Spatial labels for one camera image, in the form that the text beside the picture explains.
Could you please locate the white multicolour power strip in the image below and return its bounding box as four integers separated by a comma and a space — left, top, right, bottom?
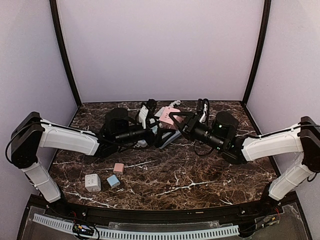
136, 100, 181, 147

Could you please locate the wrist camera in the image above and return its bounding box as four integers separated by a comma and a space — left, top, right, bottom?
196, 98, 210, 126
138, 98, 157, 129

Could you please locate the black front table rail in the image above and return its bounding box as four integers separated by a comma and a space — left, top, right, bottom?
33, 195, 284, 225

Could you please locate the small blue plug adapter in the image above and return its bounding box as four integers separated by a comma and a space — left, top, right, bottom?
106, 174, 121, 189

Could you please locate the grey-blue power strip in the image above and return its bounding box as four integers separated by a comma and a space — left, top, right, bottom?
159, 131, 181, 149

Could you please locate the right black frame post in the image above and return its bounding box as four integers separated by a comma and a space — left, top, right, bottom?
242, 0, 272, 106

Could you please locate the white cube socket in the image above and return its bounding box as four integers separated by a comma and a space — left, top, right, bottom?
84, 173, 102, 193

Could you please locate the white slotted cable duct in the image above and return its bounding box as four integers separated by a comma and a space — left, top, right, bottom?
32, 213, 240, 240

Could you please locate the large pink cube socket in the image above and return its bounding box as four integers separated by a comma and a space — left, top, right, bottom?
159, 106, 181, 130

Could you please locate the small pink plug adapter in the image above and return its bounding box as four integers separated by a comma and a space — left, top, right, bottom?
113, 163, 125, 175

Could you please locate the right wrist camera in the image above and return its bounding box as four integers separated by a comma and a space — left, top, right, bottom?
196, 98, 210, 126

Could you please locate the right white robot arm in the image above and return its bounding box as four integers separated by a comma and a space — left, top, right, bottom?
169, 111, 320, 202

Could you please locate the left black frame post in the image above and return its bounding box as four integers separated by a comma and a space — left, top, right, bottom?
49, 0, 82, 108

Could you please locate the small circuit board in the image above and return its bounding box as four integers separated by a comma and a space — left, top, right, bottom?
72, 224, 95, 237

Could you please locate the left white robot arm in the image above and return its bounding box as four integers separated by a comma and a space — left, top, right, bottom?
5, 107, 176, 203

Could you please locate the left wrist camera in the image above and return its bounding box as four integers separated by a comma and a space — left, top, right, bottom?
138, 98, 157, 129

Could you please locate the black frame post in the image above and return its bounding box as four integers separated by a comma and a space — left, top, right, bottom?
49, 0, 82, 108
242, 0, 272, 106

